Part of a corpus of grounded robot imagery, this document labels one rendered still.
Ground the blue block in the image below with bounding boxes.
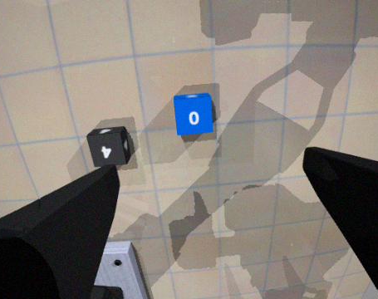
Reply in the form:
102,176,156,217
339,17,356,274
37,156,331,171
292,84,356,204
174,93,213,135

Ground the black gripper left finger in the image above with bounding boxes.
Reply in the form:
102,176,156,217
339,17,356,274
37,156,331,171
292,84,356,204
0,164,120,299

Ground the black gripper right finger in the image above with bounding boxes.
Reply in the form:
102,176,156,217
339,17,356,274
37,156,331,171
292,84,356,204
302,146,378,290

